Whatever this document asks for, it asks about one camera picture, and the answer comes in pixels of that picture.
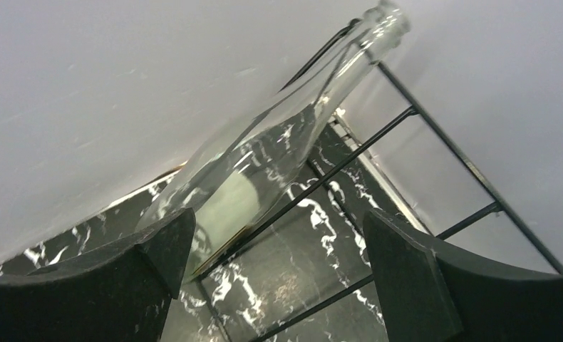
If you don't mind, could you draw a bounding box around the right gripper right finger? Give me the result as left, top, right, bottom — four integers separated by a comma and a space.
363, 209, 563, 341

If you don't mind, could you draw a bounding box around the clear round glass bottle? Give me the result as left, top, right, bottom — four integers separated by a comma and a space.
138, 1, 410, 279

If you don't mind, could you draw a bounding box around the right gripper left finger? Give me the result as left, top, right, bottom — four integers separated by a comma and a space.
0, 209, 196, 341

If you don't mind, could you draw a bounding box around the black wire wine rack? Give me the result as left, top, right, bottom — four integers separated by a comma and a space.
188, 1, 563, 341

